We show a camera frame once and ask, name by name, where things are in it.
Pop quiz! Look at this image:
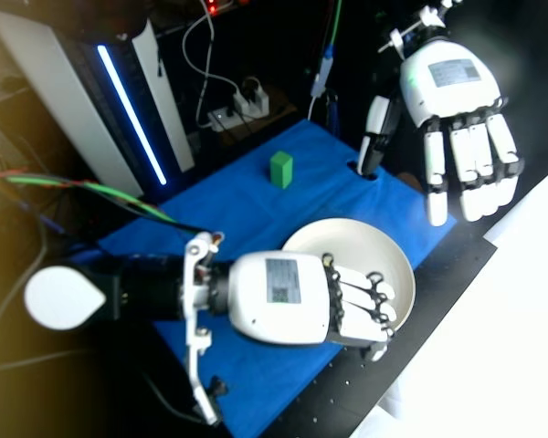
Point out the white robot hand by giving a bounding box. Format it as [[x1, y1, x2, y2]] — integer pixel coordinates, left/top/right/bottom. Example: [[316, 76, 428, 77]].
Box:
[[356, 35, 526, 228], [227, 249, 399, 364]]

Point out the green rectangular block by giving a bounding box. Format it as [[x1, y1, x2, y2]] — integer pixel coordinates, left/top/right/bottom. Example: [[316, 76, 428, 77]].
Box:
[[269, 151, 294, 190]]

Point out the white hanging adapter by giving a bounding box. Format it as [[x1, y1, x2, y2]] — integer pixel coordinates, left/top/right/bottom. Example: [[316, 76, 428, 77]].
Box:
[[306, 45, 337, 122]]

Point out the white round plate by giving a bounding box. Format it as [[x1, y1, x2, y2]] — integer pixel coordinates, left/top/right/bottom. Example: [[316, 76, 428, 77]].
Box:
[[280, 217, 416, 338]]

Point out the white power strip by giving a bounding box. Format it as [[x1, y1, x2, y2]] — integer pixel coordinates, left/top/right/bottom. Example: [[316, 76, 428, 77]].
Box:
[[207, 77, 271, 133]]

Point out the white column with blue light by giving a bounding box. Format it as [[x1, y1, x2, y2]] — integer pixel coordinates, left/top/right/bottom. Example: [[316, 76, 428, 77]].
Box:
[[0, 6, 196, 198]]

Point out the blue cloth with handle hole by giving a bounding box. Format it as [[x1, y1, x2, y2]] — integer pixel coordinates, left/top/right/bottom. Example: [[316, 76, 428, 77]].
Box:
[[98, 119, 458, 438]]

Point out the green cable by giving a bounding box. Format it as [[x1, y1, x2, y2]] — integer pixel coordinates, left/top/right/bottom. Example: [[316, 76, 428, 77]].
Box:
[[321, 0, 344, 50]]

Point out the white power cable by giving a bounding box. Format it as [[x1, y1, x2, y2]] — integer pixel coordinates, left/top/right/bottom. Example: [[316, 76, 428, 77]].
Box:
[[181, 0, 243, 131]]

